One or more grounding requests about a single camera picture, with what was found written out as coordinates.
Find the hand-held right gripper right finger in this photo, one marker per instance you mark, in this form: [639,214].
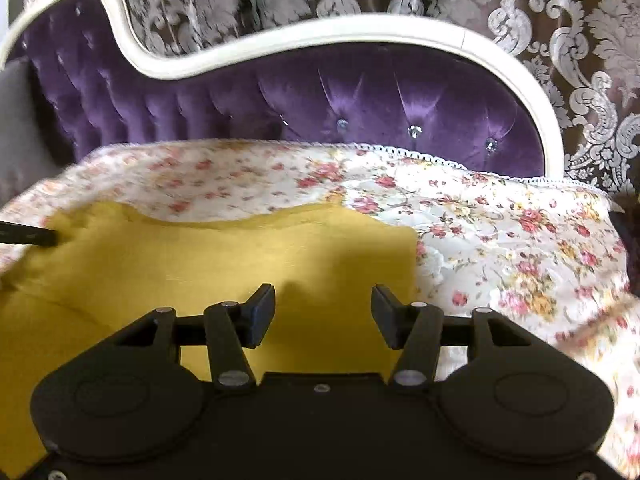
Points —
[386,312]

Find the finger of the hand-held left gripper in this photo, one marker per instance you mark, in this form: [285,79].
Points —
[35,235]

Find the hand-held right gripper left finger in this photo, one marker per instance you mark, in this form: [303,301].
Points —
[261,310]

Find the yellow knitted garment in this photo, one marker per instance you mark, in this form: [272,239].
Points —
[210,270]

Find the grey cushion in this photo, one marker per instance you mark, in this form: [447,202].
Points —
[20,125]

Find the floral quilted blanket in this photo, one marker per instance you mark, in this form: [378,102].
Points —
[500,240]

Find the brown damask curtain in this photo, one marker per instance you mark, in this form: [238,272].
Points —
[575,25]

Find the purple tufted sofa white frame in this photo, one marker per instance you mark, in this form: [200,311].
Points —
[300,95]

